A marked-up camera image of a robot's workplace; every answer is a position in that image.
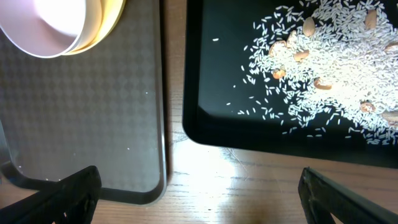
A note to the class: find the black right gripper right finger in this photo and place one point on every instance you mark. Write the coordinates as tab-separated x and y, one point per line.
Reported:
323	200

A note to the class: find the pink bowl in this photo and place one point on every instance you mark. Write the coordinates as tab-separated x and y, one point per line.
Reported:
50	28

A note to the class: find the brown serving tray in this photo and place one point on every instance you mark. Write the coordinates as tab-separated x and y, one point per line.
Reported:
102	108

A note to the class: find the yellow plate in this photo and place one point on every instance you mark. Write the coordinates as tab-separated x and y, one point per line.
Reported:
111	12

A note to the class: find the rice and nuts pile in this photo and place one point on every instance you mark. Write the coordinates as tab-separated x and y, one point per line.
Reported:
335	57

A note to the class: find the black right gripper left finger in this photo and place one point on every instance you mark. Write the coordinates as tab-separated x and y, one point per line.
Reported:
71	200

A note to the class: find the black waste tray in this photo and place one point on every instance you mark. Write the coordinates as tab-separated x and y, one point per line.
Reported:
221	108

